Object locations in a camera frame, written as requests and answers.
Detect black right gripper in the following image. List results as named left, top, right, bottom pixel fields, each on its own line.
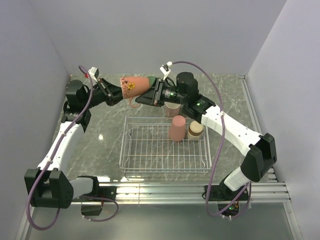
left=135, top=78, right=187, bottom=108

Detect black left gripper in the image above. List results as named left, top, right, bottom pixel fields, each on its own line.
left=82, top=78, right=132, bottom=109

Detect orange floral mug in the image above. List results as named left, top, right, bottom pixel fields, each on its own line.
left=120, top=76, right=150, bottom=108

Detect tall pink plastic cup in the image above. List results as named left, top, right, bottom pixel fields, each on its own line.
left=168, top=115, right=186, bottom=142

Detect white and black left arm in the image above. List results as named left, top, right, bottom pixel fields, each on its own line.
left=24, top=78, right=123, bottom=209

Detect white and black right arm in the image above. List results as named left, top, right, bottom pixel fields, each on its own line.
left=135, top=72, right=277, bottom=200

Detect pink mug, cream inside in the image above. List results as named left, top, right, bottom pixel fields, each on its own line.
left=164, top=102, right=181, bottom=118

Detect cream and brown ceramic cup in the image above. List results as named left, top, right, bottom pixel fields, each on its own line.
left=187, top=120, right=204, bottom=141

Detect white wire dish rack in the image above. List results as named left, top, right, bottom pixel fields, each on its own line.
left=119, top=117, right=212, bottom=173

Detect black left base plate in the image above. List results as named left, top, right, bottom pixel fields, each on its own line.
left=71, top=186, right=117, bottom=219

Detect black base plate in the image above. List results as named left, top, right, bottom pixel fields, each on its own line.
left=208, top=183, right=252, bottom=218
left=71, top=186, right=117, bottom=219

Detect aluminium mounting rail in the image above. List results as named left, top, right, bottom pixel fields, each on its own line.
left=26, top=182, right=292, bottom=206

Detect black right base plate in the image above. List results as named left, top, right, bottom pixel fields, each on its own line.
left=208, top=183, right=252, bottom=218

